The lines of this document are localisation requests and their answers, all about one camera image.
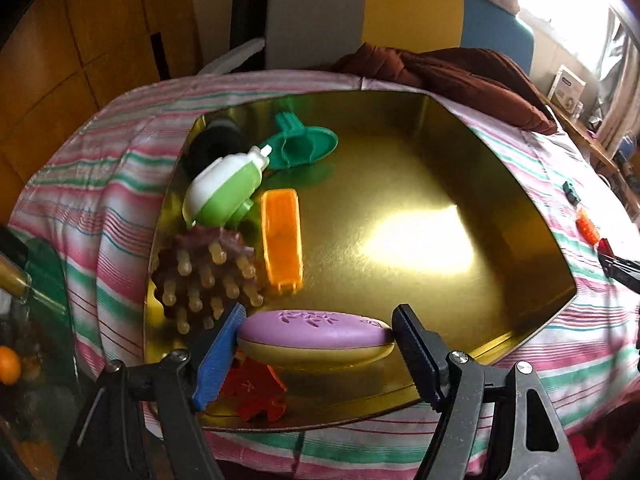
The gold metal tin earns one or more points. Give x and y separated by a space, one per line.
425 220

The orange cube strip block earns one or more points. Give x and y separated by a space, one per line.
587 227

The black tape roll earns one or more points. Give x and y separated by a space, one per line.
212 142

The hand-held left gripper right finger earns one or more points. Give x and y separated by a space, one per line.
414 355

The window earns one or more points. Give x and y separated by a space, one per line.
575 5

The wooden desk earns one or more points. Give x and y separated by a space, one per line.
587 145

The purple soap box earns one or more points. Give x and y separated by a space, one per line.
315 335

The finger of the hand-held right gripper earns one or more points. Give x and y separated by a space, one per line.
622 269

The brown duvet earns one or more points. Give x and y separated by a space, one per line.
460 77

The grey yellow blue headboard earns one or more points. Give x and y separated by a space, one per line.
380 15

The white plastic chair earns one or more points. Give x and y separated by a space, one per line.
232 57

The blue toy block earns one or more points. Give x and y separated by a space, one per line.
571 192

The glass side table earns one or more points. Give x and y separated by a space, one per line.
35 350

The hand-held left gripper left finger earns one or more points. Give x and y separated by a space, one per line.
220 360

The brown spiky massage brush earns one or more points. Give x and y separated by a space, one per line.
210 270

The orange fruit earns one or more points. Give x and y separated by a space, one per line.
9 366

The red leaf-shaped toy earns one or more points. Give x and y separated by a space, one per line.
255 390

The wooden wardrobe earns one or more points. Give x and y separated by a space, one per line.
100 35

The orange channel toy block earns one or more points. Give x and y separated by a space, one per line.
282 235

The white cardboard box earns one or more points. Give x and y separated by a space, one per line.
567 87

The patterned curtain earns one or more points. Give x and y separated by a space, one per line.
620 85

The red toy block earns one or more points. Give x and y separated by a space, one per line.
605 247

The green plastic funnel toy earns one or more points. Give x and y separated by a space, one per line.
300 142

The green and white bottle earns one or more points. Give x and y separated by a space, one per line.
225 187

